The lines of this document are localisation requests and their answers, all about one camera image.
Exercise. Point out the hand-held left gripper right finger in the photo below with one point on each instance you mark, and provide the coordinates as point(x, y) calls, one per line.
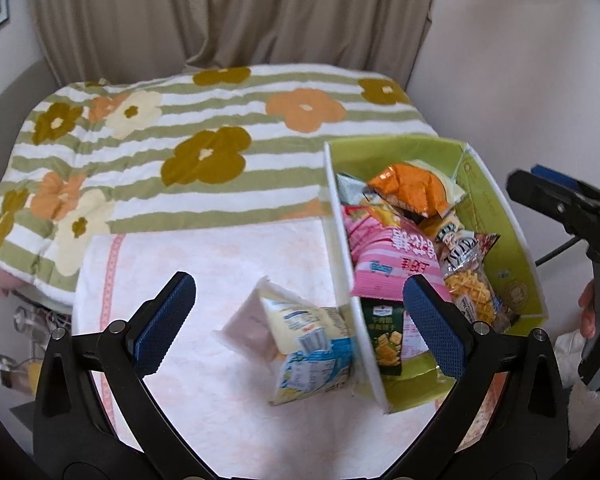
point(435, 330)

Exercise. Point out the zigzag print waffle snack bag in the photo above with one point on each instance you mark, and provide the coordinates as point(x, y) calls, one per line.
point(470, 285)

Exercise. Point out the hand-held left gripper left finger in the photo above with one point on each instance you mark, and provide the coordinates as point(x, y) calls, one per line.
point(165, 325)

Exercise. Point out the orange snack bag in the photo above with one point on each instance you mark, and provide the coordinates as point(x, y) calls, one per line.
point(405, 185)

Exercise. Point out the pink patterned table cloth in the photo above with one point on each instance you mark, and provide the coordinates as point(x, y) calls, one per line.
point(205, 270)

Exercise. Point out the pale blue snack bag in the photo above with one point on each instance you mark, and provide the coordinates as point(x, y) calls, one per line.
point(305, 360)

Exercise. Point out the person's right hand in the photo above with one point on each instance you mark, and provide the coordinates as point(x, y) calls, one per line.
point(587, 310)

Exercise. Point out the flower print striped blanket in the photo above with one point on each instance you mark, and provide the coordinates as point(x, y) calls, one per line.
point(180, 110)

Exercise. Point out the green cardboard box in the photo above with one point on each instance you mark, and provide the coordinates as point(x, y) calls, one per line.
point(490, 210)

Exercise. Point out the dark red snack packet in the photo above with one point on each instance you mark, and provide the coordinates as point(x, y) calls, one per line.
point(487, 245)

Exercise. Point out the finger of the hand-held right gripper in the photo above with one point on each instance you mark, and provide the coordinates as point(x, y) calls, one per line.
point(555, 175)
point(535, 192)

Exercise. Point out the green cracker packet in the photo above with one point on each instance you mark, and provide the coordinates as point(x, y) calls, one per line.
point(382, 345)

